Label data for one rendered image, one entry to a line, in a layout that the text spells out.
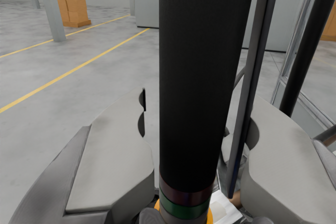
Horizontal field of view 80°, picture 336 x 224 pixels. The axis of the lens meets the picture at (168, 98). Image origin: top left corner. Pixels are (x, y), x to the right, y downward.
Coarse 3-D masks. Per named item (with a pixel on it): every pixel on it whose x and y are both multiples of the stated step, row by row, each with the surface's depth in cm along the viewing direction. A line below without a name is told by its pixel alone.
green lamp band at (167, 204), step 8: (160, 192) 12; (160, 200) 13; (168, 200) 12; (208, 200) 12; (168, 208) 12; (176, 208) 11; (184, 208) 11; (192, 208) 11; (200, 208) 12; (176, 216) 12; (184, 216) 12; (192, 216) 12
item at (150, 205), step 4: (156, 188) 37; (156, 192) 36; (156, 196) 36; (152, 200) 37; (156, 200) 36; (148, 204) 36; (152, 204) 35; (136, 216) 37; (132, 220) 36; (136, 220) 35
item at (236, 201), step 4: (332, 136) 26; (328, 140) 26; (332, 140) 26; (328, 144) 26; (236, 192) 19; (236, 196) 19; (232, 200) 18; (236, 200) 18; (236, 204) 18; (240, 204) 18
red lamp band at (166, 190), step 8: (160, 176) 11; (160, 184) 12; (168, 184) 11; (168, 192) 11; (176, 192) 11; (184, 192) 11; (192, 192) 11; (200, 192) 11; (208, 192) 11; (176, 200) 11; (184, 200) 11; (192, 200) 11; (200, 200) 11
